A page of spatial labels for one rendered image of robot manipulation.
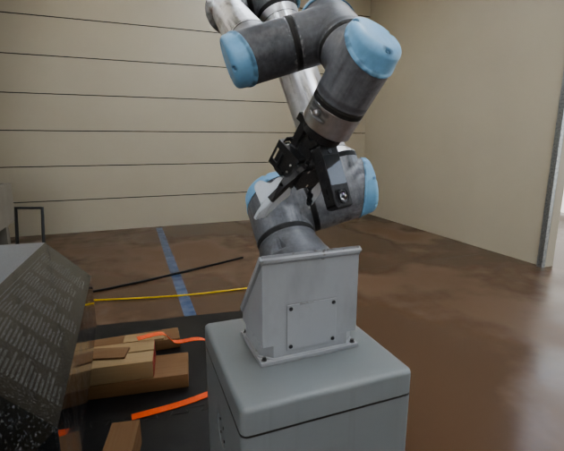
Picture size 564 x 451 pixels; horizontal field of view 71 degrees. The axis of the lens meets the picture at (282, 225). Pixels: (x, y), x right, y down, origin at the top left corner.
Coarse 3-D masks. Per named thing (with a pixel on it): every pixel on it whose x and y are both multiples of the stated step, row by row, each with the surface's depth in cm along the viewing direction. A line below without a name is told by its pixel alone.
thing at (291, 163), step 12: (300, 120) 69; (300, 132) 70; (312, 132) 66; (288, 144) 73; (300, 144) 71; (312, 144) 68; (324, 144) 66; (336, 144) 67; (276, 156) 74; (288, 156) 71; (300, 156) 71; (276, 168) 74; (288, 168) 72; (300, 168) 69; (312, 168) 70; (300, 180) 70; (312, 180) 73
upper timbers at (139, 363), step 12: (96, 348) 224; (132, 348) 224; (144, 348) 224; (108, 360) 212; (120, 360) 212; (132, 360) 212; (144, 360) 212; (96, 372) 205; (108, 372) 207; (120, 372) 209; (132, 372) 210; (144, 372) 212; (96, 384) 207
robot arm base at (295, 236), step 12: (276, 228) 94; (288, 228) 94; (300, 228) 94; (312, 228) 98; (264, 240) 95; (276, 240) 92; (288, 240) 90; (300, 240) 90; (312, 240) 91; (264, 252) 93; (276, 252) 89; (288, 252) 88
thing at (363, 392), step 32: (224, 352) 95; (352, 352) 95; (384, 352) 95; (224, 384) 88; (256, 384) 83; (288, 384) 83; (320, 384) 83; (352, 384) 83; (384, 384) 86; (224, 416) 91; (256, 416) 76; (288, 416) 78; (320, 416) 81; (352, 416) 84; (384, 416) 88; (224, 448) 94; (256, 448) 77; (288, 448) 80; (320, 448) 83; (352, 448) 86; (384, 448) 90
